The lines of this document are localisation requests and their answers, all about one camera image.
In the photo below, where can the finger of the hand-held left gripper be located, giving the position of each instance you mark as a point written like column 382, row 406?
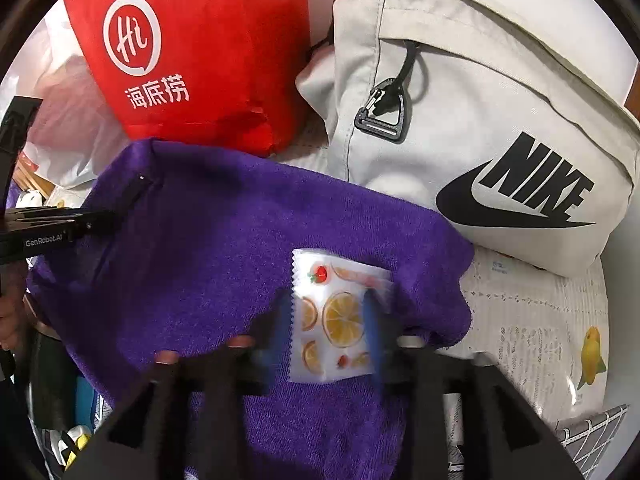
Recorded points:
column 100, row 221

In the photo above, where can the red paper bag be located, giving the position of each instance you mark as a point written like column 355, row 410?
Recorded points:
column 210, row 35

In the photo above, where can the white plastic bag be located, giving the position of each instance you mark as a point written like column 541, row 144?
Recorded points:
column 65, row 125

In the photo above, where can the person's left hand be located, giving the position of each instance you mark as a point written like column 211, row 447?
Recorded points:
column 10, row 325

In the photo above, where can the beige shoulder bag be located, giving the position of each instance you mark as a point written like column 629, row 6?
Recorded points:
column 450, row 110

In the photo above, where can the white lemon print bed sheet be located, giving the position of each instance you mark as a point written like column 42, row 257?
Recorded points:
column 525, row 310

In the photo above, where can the wooden headboard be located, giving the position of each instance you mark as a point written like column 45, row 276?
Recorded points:
column 31, row 183

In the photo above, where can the brown wooden frame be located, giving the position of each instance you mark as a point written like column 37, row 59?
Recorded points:
column 632, row 107

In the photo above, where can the purple towel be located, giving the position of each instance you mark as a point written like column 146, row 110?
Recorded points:
column 200, row 235

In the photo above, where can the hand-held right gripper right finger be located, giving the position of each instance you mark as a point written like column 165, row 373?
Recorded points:
column 371, row 332

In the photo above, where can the fruit print packet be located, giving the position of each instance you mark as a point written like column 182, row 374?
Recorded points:
column 335, row 310

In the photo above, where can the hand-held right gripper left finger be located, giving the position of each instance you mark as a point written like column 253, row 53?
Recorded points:
column 281, row 332

